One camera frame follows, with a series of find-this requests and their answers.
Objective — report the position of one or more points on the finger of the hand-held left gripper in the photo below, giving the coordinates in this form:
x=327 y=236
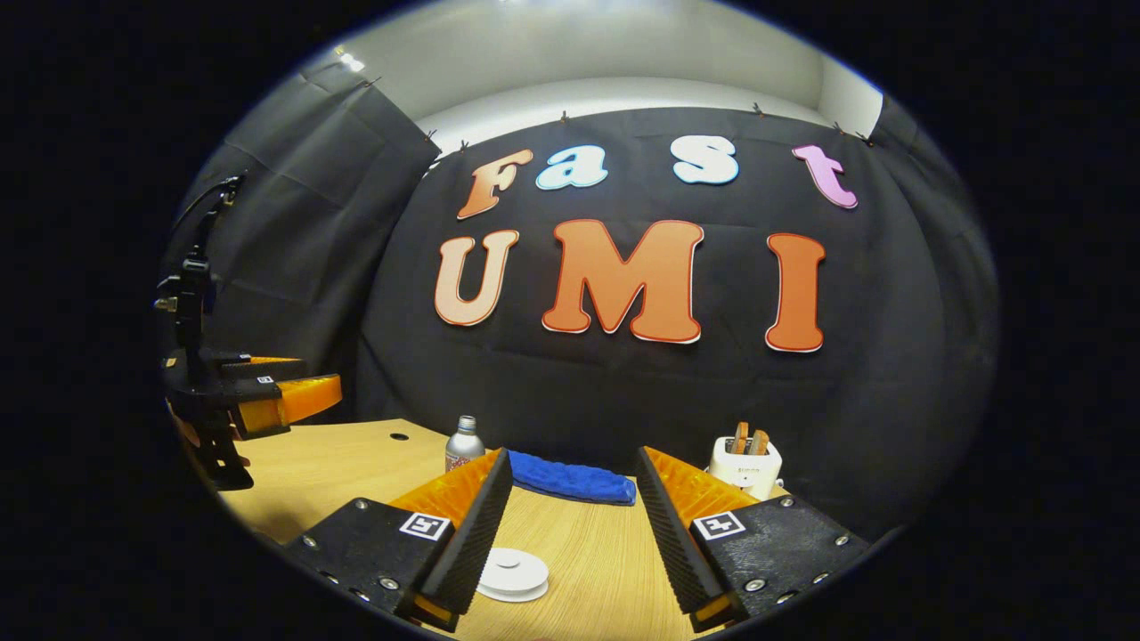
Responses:
x=298 y=401
x=267 y=366

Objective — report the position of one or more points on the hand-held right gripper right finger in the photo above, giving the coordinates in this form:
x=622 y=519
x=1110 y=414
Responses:
x=677 y=543

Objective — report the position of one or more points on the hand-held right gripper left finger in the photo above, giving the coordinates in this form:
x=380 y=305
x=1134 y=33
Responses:
x=472 y=543

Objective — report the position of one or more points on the silver water bottle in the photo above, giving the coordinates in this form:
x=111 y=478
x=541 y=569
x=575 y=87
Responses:
x=463 y=450

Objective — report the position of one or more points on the cream toaster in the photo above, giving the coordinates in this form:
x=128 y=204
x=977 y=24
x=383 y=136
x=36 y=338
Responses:
x=744 y=474

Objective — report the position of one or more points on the blue cloth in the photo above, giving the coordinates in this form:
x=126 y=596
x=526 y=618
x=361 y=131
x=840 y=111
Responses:
x=570 y=481

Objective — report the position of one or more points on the toasted bread slice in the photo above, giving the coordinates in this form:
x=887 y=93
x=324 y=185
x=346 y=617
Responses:
x=740 y=438
x=760 y=442

